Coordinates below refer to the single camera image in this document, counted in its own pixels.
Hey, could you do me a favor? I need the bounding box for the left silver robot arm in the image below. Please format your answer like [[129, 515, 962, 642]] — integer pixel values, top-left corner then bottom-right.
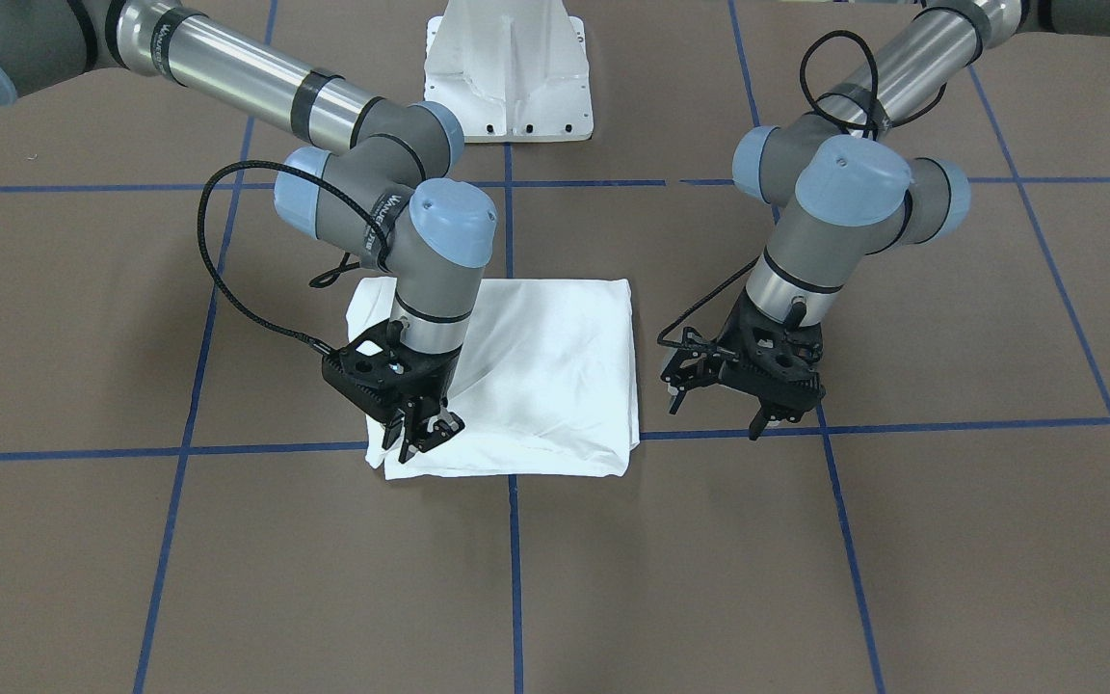
[[657, 1, 1110, 440]]

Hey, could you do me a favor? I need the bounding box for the white central pedestal column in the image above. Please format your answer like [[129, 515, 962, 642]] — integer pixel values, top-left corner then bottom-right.
[[424, 1, 595, 144]]

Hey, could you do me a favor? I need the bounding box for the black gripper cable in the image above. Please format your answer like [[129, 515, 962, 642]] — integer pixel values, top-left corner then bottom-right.
[[656, 31, 951, 350], [195, 160, 392, 354]]

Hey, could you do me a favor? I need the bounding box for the white long-sleeve printed shirt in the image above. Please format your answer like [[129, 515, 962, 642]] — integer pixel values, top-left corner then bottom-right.
[[366, 280, 639, 480]]

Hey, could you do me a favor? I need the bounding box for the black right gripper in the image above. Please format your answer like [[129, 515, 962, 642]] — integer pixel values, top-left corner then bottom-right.
[[321, 322, 465, 465]]

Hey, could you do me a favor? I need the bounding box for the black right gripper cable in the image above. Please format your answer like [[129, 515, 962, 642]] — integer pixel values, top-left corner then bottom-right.
[[195, 160, 392, 354]]

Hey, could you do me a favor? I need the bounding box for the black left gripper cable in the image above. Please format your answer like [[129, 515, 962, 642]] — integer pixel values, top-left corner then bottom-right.
[[656, 31, 951, 350]]

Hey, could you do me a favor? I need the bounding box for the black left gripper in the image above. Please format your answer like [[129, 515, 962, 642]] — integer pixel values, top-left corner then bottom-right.
[[660, 294, 827, 440]]

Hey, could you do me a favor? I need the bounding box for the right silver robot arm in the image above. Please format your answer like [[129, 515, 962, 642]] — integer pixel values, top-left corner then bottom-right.
[[0, 1, 497, 462]]

